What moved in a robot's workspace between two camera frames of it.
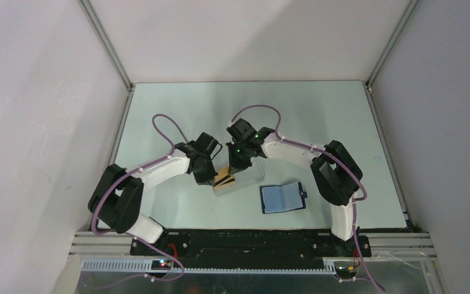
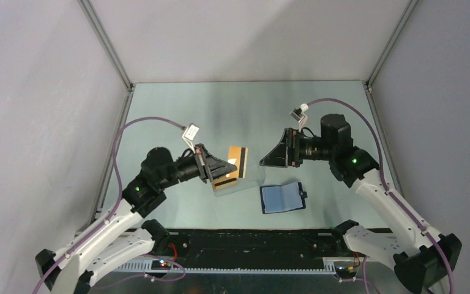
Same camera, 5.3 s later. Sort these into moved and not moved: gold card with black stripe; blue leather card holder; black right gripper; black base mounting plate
Moved: black right gripper
Not moved: blue leather card holder; gold card with black stripe; black base mounting plate
